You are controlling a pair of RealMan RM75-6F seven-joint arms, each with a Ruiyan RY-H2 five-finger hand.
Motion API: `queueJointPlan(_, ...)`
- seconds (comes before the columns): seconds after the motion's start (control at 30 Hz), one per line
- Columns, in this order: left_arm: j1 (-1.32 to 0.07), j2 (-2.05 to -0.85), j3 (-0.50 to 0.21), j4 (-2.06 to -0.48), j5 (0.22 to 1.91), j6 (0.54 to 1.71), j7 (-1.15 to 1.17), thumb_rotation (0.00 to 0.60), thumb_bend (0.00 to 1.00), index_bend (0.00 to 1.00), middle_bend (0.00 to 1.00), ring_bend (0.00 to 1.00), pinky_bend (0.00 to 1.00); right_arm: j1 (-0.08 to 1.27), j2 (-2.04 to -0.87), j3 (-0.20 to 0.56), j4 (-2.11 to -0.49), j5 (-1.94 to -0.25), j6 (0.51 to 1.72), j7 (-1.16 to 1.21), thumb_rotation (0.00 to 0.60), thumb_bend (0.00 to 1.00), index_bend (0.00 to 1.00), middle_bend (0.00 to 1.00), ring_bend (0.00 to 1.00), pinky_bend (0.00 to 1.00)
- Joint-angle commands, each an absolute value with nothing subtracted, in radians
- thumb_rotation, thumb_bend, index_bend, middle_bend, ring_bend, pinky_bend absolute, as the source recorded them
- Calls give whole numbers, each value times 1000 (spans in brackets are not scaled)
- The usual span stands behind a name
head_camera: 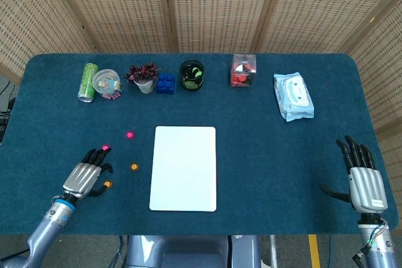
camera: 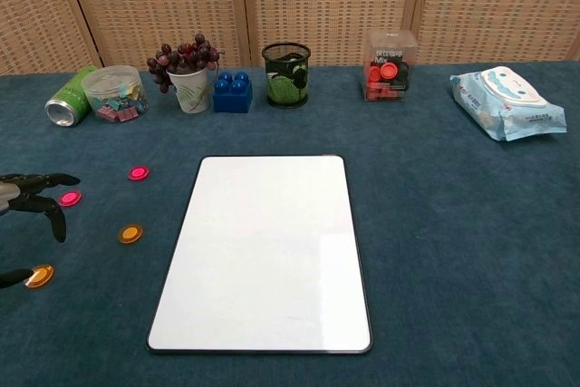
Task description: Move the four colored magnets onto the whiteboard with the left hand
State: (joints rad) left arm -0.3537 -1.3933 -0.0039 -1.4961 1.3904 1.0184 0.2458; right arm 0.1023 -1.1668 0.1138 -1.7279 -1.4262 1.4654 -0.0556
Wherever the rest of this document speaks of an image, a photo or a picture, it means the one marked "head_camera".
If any black mesh pen holder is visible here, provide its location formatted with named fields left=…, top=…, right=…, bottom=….
left=179, top=60, right=205, bottom=92

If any blue felt table cover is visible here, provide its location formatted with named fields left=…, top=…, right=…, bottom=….
left=0, top=53, right=390, bottom=236

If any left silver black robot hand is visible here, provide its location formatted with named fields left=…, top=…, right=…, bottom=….
left=62, top=147, right=114, bottom=200

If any white paper cup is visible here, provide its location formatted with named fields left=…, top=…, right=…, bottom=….
left=133, top=78, right=155, bottom=94

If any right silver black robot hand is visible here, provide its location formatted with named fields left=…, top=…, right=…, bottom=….
left=319, top=135, right=389, bottom=214

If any woven bamboo folding screen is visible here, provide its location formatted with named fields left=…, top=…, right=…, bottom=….
left=0, top=0, right=402, bottom=193

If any green drink can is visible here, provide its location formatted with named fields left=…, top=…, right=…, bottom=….
left=77, top=62, right=100, bottom=103

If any white magnetic whiteboard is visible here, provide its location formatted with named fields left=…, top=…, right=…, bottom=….
left=149, top=126, right=217, bottom=213

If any grey-blue robot torso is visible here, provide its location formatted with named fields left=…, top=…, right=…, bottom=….
left=125, top=235, right=261, bottom=268

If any purple grape bunch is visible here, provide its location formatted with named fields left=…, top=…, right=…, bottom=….
left=124, top=62, right=161, bottom=83

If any clear box of magnets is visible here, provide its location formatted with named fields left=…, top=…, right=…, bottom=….
left=230, top=53, right=257, bottom=88

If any right wrist cable with plug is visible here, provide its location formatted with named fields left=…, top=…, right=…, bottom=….
left=353, top=217, right=389, bottom=262

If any blue building block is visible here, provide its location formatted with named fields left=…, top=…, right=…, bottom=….
left=155, top=72, right=177, bottom=95

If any blue wet wipes pack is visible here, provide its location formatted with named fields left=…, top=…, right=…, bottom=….
left=273, top=72, right=315, bottom=122

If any clear jar of binder clips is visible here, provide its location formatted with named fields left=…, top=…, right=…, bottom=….
left=92, top=68, right=124, bottom=101

